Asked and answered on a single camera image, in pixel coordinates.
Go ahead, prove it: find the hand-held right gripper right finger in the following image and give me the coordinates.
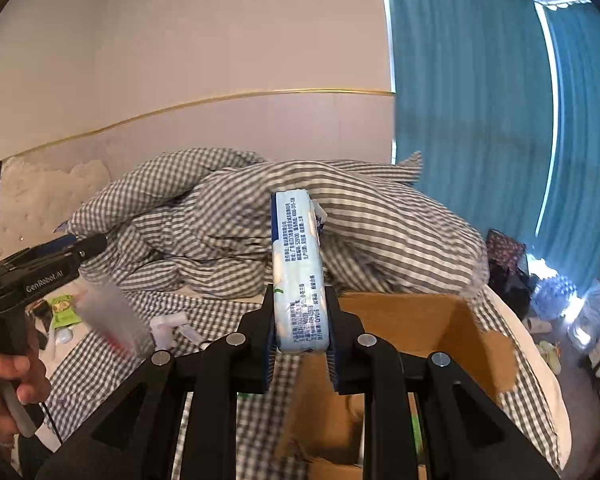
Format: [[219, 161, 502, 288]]
[[322, 285, 562, 480]]

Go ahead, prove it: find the white and blue tissue pack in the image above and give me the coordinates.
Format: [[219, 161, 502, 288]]
[[270, 189, 329, 356]]

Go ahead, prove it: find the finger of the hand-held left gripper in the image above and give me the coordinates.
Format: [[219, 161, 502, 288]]
[[55, 233, 110, 262]]

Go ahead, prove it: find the white sock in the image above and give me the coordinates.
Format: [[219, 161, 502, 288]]
[[149, 311, 203, 352]]

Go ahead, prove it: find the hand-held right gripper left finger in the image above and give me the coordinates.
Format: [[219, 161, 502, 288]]
[[35, 285, 277, 480]]

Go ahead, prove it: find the black cable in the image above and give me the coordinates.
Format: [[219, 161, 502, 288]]
[[39, 400, 65, 447]]

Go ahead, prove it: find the green slipper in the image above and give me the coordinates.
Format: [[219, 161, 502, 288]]
[[539, 340, 564, 377]]

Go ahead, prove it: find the dark floral bag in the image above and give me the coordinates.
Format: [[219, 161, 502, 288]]
[[484, 229, 530, 312]]

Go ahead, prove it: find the teal curtain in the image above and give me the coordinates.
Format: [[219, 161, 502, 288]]
[[379, 0, 555, 241], [534, 0, 600, 311]]

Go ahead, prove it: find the grey checked duvet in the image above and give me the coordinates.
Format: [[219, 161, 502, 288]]
[[67, 149, 491, 306]]

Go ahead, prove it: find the person's left hand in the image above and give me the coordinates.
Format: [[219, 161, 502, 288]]
[[0, 347, 52, 447]]

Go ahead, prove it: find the brown cardboard box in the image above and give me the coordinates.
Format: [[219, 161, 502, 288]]
[[275, 290, 519, 480]]

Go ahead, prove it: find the beige tufted headboard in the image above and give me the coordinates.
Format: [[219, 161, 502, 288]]
[[0, 156, 112, 281]]

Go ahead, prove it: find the pack of water bottles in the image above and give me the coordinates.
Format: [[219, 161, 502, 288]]
[[530, 274, 582, 322]]

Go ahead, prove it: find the large clear water bottle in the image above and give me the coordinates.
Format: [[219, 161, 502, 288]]
[[567, 279, 600, 352]]

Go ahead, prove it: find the green snack packet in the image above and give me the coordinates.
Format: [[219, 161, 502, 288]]
[[46, 294, 79, 329]]

